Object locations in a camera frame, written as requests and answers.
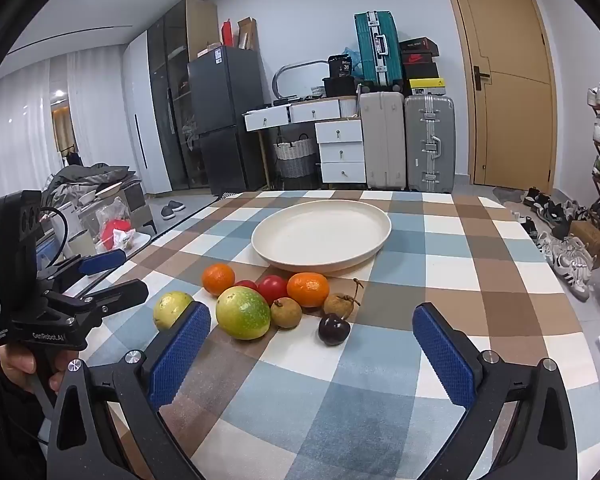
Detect black cable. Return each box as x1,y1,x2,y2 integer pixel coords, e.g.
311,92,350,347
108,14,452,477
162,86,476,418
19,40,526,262
39,206,72,266

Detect dark glass-door cabinet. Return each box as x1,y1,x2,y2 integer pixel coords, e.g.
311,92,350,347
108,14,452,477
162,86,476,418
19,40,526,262
146,0,220,192

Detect brown longan with stem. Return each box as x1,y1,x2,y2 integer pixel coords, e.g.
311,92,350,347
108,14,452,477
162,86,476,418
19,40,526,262
323,278,365,320

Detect checkered tablecloth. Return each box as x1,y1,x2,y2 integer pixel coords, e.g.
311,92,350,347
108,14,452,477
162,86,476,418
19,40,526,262
80,189,600,480

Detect person's left forearm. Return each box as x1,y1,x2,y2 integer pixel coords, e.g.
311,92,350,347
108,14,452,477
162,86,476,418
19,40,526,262
0,380,48,480

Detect black box with white print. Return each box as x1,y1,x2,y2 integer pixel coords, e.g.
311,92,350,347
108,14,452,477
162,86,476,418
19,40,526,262
327,53,357,80

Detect white desk with drawers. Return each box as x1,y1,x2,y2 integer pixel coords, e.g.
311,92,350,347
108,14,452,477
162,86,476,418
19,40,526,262
243,98,361,134

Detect cream round plate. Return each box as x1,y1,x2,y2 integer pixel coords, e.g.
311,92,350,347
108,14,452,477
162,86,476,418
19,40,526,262
251,200,392,276

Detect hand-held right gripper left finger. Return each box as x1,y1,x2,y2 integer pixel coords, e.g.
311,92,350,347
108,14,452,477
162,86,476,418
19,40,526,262
45,301,211,480

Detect orange tangerine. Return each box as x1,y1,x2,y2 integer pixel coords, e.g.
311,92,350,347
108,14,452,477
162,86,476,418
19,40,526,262
286,271,330,309
201,262,236,297

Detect dark purple plum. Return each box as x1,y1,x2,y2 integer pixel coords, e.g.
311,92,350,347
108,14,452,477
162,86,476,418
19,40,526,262
318,313,351,347

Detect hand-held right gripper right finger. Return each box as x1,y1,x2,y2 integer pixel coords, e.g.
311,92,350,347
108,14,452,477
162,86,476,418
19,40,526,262
412,302,578,480

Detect white wardrobe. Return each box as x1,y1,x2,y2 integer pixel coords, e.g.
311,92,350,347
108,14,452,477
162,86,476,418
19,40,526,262
121,30,173,196

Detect teal suitcase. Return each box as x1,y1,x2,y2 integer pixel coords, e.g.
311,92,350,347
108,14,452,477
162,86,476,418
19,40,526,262
354,11,403,88

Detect red and white bag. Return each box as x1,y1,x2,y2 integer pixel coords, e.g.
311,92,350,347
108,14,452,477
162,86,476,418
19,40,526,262
97,217,137,252

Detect woven basket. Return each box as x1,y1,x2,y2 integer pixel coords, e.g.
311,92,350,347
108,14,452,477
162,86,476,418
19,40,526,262
272,135,319,179

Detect silver suitcase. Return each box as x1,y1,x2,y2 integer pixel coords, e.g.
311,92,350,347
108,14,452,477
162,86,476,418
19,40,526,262
404,94,456,193

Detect person's left hand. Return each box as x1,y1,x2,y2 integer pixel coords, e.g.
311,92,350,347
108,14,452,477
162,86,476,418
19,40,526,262
0,345,81,396

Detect grey doormat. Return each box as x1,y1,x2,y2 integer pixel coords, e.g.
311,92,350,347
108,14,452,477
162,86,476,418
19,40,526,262
492,186,531,206

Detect black case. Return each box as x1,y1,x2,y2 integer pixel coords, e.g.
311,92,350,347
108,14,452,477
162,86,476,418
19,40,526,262
322,76,359,99

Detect chrome bent tube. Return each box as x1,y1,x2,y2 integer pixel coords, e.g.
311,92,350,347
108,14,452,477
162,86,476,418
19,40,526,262
272,61,331,102

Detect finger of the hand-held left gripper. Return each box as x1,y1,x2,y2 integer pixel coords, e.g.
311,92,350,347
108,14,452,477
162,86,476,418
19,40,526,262
35,250,127,286
42,280,149,331

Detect open cardboard box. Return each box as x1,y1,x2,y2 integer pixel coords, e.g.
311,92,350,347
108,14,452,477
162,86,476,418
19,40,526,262
237,16,259,51

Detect green speckled passion fruit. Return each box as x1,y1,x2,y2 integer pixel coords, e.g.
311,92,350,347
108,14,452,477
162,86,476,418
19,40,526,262
215,285,272,341

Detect beige suitcase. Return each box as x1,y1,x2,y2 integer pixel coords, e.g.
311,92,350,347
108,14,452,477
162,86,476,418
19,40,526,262
358,91,407,191

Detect yellow and black box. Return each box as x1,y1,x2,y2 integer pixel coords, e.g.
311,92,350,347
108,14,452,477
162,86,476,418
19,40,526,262
409,77,446,97

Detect blue plastic bag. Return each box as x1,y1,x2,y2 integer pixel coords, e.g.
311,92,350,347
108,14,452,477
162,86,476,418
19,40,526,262
342,46,364,77

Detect brown cardboard box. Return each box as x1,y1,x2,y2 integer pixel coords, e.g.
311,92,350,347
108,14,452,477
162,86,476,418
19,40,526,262
570,220,600,262

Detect white curtain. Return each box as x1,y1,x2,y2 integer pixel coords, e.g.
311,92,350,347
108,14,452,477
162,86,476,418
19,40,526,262
0,45,126,261

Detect dark grey refrigerator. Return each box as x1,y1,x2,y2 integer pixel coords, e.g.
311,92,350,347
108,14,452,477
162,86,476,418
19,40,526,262
186,45,266,196

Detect pale yellow passion fruit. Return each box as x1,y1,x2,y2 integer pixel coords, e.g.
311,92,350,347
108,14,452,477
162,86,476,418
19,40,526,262
153,291,196,332

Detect red and black shoebox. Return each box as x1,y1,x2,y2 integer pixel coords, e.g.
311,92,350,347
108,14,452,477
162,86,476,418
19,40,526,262
402,53,439,80

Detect white drawer cabinet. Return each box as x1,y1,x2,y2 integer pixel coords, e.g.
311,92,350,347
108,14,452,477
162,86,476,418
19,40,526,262
315,120,367,184

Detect wooden door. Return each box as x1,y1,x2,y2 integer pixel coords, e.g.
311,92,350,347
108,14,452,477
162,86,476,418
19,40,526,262
438,0,568,193

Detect scattered loose sneakers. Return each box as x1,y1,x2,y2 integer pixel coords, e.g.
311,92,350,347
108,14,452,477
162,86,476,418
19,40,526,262
510,187,600,303

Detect pile of dark clothes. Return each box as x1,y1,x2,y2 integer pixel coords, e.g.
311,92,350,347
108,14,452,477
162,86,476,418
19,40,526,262
45,162,142,197

